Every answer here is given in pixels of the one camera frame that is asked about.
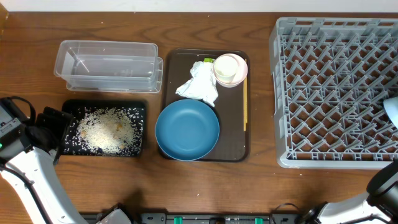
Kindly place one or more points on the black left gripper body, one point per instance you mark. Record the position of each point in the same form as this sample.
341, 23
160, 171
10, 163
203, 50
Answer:
51, 129

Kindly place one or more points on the black tray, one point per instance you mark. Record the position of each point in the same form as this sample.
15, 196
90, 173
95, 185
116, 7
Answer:
70, 149

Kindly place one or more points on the dark brown serving tray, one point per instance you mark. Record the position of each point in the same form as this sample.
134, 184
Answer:
233, 142

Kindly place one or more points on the green wrapper scrap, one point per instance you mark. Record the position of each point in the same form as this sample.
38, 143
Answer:
209, 60

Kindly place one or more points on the pile of rice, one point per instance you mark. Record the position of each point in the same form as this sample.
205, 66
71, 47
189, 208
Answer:
107, 131

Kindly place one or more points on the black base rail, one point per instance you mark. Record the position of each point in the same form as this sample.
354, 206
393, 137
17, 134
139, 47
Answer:
163, 218

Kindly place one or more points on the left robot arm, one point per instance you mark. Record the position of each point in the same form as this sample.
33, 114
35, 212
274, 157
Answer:
29, 150

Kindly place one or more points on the wooden chopstick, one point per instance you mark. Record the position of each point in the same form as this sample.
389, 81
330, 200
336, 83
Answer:
245, 98

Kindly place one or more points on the light blue bowl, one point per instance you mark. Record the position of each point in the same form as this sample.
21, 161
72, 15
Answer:
391, 108

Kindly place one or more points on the grey dishwasher rack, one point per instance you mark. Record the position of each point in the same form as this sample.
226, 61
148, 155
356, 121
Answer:
331, 77

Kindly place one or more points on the crumpled white napkin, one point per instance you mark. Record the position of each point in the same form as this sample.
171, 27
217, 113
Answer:
202, 85

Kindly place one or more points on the cream white cup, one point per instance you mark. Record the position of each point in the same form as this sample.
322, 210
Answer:
225, 68

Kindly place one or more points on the large blue plate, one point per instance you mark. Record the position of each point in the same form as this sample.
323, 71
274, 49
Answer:
187, 130

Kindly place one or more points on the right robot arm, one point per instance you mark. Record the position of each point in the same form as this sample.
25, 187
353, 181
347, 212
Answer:
377, 205

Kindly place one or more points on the clear plastic bin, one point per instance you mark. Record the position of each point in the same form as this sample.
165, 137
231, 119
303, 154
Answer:
73, 52

